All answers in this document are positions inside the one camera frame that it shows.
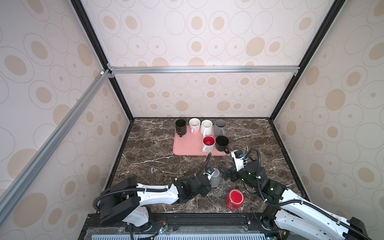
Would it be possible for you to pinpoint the small grey mug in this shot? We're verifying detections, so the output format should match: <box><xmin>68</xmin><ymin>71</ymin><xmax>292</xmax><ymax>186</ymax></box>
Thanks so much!
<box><xmin>208</xmin><ymin>169</ymin><xmax>221</xmax><ymax>188</ymax></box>

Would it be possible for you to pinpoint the red glass cup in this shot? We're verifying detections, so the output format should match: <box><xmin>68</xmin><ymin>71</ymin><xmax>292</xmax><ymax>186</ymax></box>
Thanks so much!
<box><xmin>225</xmin><ymin>189</ymin><xmax>245</xmax><ymax>211</ymax></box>

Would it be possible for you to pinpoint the white black upside-down mug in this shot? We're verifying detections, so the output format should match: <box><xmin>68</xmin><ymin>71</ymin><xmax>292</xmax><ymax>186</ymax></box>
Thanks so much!
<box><xmin>215</xmin><ymin>136</ymin><xmax>230</xmax><ymax>154</ymax></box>

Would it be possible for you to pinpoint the white mug front row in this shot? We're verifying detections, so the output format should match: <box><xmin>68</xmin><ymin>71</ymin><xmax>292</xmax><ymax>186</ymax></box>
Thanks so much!
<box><xmin>202</xmin><ymin>136</ymin><xmax>216</xmax><ymax>153</ymax></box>

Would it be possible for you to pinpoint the pink rectangular tray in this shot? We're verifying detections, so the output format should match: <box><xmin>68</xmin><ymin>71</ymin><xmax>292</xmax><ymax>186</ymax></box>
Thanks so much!
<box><xmin>173</xmin><ymin>126</ymin><xmax>209</xmax><ymax>156</ymax></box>

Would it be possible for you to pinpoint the tall grey mug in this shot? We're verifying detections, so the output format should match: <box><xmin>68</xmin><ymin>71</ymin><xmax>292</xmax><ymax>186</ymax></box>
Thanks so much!
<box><xmin>214</xmin><ymin>119</ymin><xmax>227</xmax><ymax>137</ymax></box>

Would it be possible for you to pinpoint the white mug with handle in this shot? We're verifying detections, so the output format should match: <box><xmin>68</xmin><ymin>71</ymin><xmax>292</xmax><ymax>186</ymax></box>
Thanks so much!
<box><xmin>200</xmin><ymin>120</ymin><xmax>213</xmax><ymax>137</ymax></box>

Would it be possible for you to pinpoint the pale pink mug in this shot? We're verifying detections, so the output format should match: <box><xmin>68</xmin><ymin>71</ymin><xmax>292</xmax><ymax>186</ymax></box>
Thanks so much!
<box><xmin>189</xmin><ymin>118</ymin><xmax>201</xmax><ymax>134</ymax></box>

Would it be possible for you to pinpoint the black mug white rim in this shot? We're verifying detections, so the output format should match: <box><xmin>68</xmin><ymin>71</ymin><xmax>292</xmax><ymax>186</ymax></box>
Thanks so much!
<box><xmin>175</xmin><ymin>119</ymin><xmax>187</xmax><ymax>138</ymax></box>

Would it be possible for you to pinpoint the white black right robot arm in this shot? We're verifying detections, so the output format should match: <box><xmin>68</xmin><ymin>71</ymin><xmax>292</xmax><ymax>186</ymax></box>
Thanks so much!
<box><xmin>219</xmin><ymin>162</ymin><xmax>369</xmax><ymax>240</ymax></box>

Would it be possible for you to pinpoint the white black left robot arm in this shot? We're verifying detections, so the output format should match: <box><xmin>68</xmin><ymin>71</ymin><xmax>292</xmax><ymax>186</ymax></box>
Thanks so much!
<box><xmin>93</xmin><ymin>173</ymin><xmax>212</xmax><ymax>227</ymax></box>

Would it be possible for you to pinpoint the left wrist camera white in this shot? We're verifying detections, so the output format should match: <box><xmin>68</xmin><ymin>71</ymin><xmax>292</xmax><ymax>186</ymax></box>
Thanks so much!
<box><xmin>204</xmin><ymin>168</ymin><xmax>215</xmax><ymax>179</ymax></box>

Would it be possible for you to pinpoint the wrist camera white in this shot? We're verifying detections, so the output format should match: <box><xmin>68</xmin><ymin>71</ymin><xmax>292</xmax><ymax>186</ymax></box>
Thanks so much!
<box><xmin>231</xmin><ymin>150</ymin><xmax>247</xmax><ymax>172</ymax></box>
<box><xmin>204</xmin><ymin>168</ymin><xmax>215</xmax><ymax>179</ymax></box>

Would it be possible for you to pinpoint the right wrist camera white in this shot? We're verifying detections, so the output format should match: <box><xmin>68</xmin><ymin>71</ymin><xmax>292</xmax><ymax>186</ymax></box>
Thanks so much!
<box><xmin>231</xmin><ymin>150</ymin><xmax>247</xmax><ymax>172</ymax></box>

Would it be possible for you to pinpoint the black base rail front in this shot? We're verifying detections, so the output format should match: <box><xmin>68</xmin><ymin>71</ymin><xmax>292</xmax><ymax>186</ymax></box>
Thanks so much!
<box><xmin>79</xmin><ymin>213</ymin><xmax>289</xmax><ymax>240</ymax></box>

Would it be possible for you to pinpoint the silver aluminium rail back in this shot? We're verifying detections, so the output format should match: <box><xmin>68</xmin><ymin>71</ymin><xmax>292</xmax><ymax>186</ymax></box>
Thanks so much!
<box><xmin>110</xmin><ymin>65</ymin><xmax>300</xmax><ymax>75</ymax></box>

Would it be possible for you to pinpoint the silver aluminium rail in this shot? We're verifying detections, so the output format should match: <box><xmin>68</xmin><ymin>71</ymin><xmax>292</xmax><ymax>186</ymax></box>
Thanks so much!
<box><xmin>110</xmin><ymin>65</ymin><xmax>300</xmax><ymax>75</ymax></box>
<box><xmin>1</xmin><ymin>69</ymin><xmax>111</xmax><ymax>224</ymax></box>

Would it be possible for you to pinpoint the silver aluminium rail left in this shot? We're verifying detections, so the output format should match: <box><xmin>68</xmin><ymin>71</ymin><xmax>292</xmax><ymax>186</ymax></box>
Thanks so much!
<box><xmin>1</xmin><ymin>69</ymin><xmax>111</xmax><ymax>224</ymax></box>

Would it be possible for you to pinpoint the black frame post left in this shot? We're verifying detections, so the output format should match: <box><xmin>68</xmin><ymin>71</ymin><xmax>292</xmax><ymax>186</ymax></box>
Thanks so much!
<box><xmin>69</xmin><ymin>0</ymin><xmax>135</xmax><ymax>122</ymax></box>

